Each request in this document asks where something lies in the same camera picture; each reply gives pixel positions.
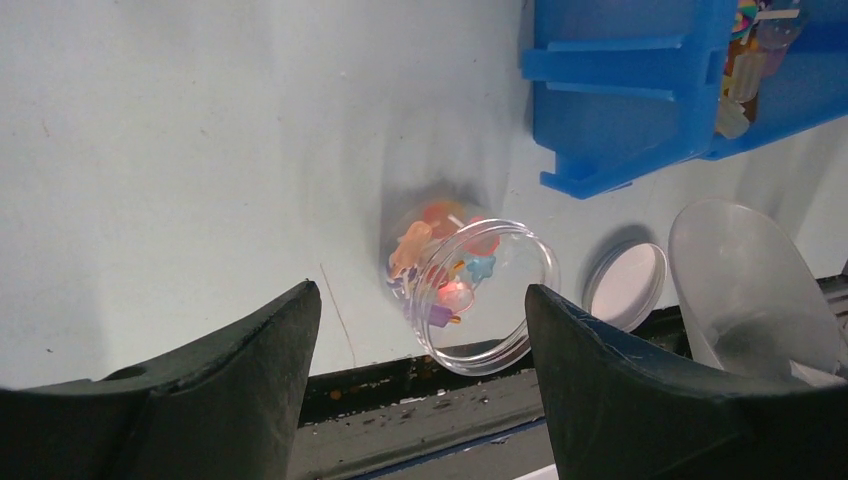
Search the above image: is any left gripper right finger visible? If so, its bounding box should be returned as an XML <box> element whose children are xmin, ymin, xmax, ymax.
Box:
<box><xmin>525</xmin><ymin>284</ymin><xmax>847</xmax><ymax>479</ymax></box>

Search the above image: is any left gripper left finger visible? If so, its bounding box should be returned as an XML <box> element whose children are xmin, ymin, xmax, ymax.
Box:
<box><xmin>1</xmin><ymin>281</ymin><xmax>322</xmax><ymax>479</ymax></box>

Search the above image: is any clear plastic scoop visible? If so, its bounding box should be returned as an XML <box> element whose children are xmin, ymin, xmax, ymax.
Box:
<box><xmin>668</xmin><ymin>199</ymin><xmax>847</xmax><ymax>387</ymax></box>

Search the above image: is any clear plastic jar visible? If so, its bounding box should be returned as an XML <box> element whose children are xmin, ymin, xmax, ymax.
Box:
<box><xmin>380</xmin><ymin>196</ymin><xmax>560</xmax><ymax>377</ymax></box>

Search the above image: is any blue plastic candy bin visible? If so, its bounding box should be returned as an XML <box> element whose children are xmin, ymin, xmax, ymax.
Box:
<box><xmin>521</xmin><ymin>1</ymin><xmax>847</xmax><ymax>199</ymax></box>

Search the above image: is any silver jar lid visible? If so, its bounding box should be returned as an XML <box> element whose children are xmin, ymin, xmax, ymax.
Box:
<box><xmin>581</xmin><ymin>240</ymin><xmax>668</xmax><ymax>332</ymax></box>

